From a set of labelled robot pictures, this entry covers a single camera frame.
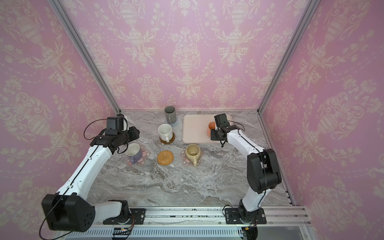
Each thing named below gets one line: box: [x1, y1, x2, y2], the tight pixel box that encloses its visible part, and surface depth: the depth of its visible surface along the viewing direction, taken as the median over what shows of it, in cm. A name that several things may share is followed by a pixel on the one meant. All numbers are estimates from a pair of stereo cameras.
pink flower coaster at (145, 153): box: [126, 144, 151, 166], surface depth 96 cm
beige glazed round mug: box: [185, 144, 201, 167], surface depth 90 cm
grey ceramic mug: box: [164, 105, 177, 124], surface depth 108 cm
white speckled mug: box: [158, 123, 173, 143], surface depth 99 cm
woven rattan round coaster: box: [157, 150, 175, 166], surface depth 96 cm
